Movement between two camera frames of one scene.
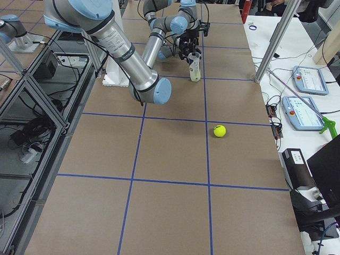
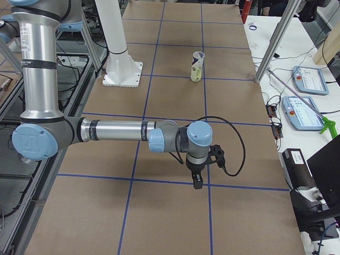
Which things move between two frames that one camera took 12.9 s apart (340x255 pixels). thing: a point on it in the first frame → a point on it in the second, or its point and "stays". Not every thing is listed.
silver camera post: x=290 y=8 stays
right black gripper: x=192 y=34 → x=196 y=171
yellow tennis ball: x=219 y=130 → x=196 y=70
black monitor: x=324 y=167 stays
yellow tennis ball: x=195 y=76 stays
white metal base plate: x=115 y=75 stays
